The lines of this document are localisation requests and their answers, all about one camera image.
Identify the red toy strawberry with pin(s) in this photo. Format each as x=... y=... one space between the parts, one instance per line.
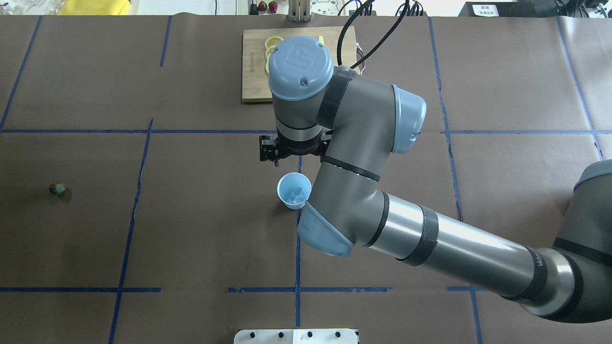
x=57 y=188

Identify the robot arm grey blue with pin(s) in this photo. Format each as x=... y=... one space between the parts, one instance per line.
x=354 y=123

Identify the light blue cup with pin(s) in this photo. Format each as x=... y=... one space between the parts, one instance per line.
x=288 y=182

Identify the spare red strawberries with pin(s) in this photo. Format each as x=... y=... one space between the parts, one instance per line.
x=270 y=7

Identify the wooden cutting board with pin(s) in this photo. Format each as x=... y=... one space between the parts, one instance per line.
x=254 y=77

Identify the lemon slices row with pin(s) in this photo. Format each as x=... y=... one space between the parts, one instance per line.
x=270 y=44

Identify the bear sticker sheet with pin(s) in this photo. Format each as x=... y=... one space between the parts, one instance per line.
x=325 y=7

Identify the yellow cloth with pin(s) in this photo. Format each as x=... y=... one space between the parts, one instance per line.
x=95 y=7

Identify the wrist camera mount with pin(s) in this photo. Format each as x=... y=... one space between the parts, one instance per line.
x=280 y=148

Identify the white camera post with base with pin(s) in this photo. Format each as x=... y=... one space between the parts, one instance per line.
x=297 y=336

